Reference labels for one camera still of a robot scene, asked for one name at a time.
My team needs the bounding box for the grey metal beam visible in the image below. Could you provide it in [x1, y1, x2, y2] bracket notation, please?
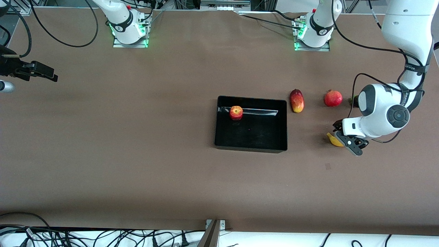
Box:
[196, 220, 221, 247]

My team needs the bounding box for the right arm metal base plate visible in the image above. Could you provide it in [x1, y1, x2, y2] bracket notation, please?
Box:
[113, 21, 150, 48]

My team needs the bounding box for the black plastic box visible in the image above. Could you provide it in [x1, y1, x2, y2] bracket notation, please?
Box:
[214, 95, 288, 153]

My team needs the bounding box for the black base cable bundle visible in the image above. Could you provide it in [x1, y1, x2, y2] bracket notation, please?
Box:
[127, 0, 163, 22]

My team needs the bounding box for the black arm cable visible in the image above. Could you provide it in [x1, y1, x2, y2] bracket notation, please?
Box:
[0, 0, 99, 59]
[330, 0, 427, 144]

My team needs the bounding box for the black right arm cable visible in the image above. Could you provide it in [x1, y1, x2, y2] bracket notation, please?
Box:
[0, 0, 99, 59]

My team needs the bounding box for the grey power strip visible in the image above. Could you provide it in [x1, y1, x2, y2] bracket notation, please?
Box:
[200, 0, 251, 11]

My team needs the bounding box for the black floor cable loop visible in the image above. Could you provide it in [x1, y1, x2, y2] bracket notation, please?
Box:
[0, 212, 52, 230]

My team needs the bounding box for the red apple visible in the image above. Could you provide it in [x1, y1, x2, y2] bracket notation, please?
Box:
[229, 106, 244, 121]

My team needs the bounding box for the red yellow mango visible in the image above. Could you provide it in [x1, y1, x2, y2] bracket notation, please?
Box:
[289, 89, 305, 113]

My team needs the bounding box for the red pomegranate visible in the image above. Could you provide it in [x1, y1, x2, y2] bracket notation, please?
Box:
[324, 90, 343, 107]

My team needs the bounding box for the yellow banana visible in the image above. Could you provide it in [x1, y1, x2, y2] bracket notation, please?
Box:
[326, 132, 344, 148]

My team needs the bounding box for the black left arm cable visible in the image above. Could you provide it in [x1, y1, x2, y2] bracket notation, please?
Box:
[330, 0, 427, 144]

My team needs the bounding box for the black base power cable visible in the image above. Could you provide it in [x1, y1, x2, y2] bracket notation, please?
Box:
[237, 10, 307, 28]

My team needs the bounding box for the black cable tangle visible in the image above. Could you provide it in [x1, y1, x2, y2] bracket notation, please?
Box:
[0, 225, 206, 247]

